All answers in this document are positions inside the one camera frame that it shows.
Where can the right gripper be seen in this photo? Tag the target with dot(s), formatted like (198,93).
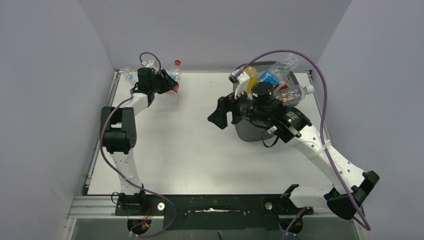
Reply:
(225,104)

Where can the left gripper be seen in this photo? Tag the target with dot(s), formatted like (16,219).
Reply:
(168,83)

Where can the red cap bottle blue-red label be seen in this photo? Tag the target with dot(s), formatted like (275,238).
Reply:
(175,75)

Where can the clear bottle white blue label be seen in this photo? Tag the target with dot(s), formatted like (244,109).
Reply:
(131,75)

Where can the grey mesh waste bin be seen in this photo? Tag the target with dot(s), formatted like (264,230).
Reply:
(245,130)

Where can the yellow juice bottle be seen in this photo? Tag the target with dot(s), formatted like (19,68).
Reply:
(250,78)

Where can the clear crushed bottle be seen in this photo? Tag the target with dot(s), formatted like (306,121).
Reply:
(291,96)

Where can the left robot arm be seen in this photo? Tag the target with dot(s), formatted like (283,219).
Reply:
(118,133)

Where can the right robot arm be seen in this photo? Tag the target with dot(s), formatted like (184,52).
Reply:
(350,185)

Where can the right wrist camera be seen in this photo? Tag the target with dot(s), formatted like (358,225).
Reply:
(239,82)

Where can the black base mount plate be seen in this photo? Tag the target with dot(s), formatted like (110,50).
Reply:
(269,212)

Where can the aluminium frame rail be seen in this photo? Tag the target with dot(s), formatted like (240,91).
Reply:
(92,217)

